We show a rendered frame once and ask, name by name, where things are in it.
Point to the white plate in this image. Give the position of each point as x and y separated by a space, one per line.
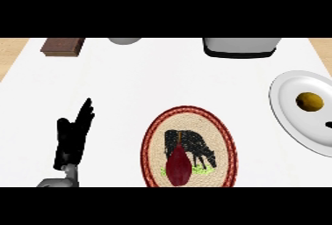
305 111

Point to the yellow lemon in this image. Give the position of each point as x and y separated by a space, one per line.
309 101

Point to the grey appliance with black base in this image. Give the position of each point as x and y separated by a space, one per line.
241 47

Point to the grey round object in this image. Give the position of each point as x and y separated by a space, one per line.
125 40

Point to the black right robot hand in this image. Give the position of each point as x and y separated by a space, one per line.
330 125

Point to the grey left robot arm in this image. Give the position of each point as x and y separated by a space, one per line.
66 178

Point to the dark red vegetable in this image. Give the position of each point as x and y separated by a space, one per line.
179 167

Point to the oval woven placemat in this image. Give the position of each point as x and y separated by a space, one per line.
189 147

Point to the brown wooden box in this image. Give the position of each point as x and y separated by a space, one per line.
63 47

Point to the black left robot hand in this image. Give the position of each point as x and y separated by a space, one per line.
71 140

